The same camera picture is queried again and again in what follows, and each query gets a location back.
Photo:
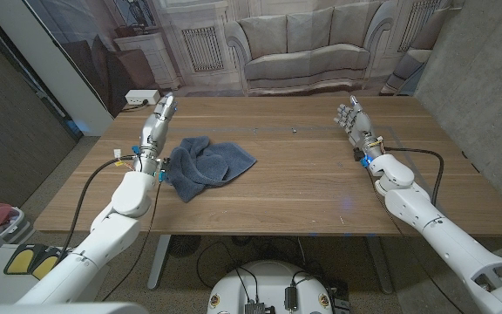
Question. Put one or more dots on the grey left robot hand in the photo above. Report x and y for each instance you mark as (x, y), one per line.
(155, 128)

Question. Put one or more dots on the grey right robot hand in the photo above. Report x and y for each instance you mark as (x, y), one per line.
(361, 128)

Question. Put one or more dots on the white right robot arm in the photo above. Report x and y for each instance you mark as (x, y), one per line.
(442, 231)

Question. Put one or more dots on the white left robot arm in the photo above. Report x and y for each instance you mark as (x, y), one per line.
(111, 227)

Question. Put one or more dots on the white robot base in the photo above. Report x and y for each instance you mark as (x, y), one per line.
(270, 279)

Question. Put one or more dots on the blue-grey towel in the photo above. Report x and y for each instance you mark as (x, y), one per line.
(216, 163)

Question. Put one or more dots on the white power strip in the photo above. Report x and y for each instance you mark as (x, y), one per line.
(142, 96)

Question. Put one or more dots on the printed living room backdrop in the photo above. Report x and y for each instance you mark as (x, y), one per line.
(307, 43)

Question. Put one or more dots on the round black floor object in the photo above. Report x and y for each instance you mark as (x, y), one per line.
(184, 245)

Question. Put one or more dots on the grey table leg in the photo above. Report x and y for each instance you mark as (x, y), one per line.
(158, 261)
(379, 261)

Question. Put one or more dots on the yellow black pad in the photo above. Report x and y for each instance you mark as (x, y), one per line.
(45, 267)
(20, 261)

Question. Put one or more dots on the black adapter box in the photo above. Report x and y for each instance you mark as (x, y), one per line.
(290, 298)

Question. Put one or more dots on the white wall panel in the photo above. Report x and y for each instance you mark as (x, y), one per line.
(59, 74)

